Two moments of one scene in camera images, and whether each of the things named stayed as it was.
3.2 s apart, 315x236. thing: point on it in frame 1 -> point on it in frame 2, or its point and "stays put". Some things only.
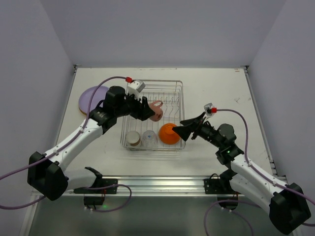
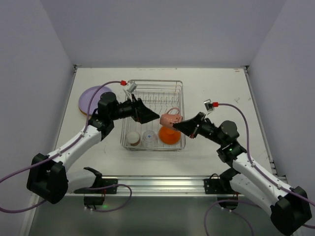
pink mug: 158,113 -> 168,120
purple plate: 85,98 stays put
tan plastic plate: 83,112 stays put
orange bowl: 167,135 stays put
